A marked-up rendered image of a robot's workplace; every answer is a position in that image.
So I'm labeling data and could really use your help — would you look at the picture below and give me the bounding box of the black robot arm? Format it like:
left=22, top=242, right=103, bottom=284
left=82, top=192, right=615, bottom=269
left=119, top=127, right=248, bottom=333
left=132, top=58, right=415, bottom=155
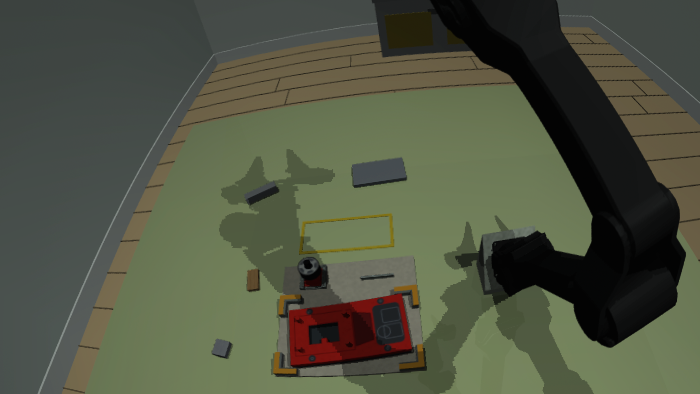
left=430, top=0, right=686, bottom=348

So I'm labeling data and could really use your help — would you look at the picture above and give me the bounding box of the black tyre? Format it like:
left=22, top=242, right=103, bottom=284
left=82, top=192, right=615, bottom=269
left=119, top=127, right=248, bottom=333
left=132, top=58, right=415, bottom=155
left=297, top=257, right=322, bottom=280

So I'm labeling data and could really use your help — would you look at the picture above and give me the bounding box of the yellow rectangular border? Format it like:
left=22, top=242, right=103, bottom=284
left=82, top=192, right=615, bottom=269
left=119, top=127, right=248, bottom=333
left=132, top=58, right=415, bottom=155
left=299, top=213, right=394, bottom=255

